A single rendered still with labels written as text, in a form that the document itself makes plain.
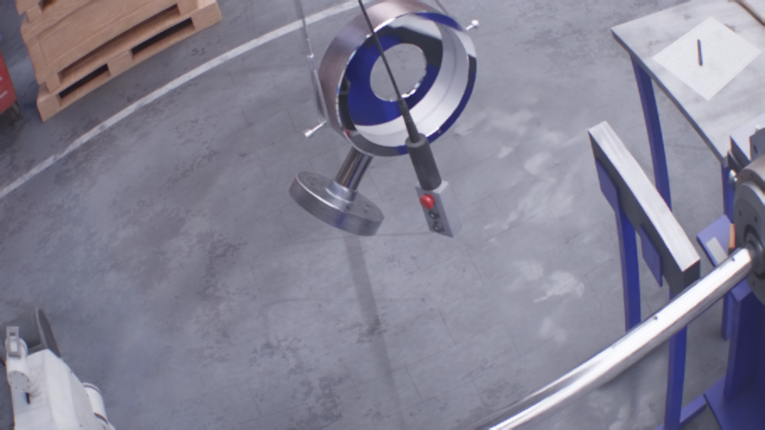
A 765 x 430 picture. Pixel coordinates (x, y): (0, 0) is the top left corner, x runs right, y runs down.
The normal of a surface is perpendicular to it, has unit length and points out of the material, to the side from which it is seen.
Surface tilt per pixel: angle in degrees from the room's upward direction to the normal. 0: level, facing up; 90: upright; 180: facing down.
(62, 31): 90
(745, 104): 0
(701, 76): 0
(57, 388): 45
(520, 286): 0
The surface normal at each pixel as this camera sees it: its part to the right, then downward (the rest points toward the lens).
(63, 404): 0.45, -0.77
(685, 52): -0.29, -0.72
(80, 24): 0.23, 0.58
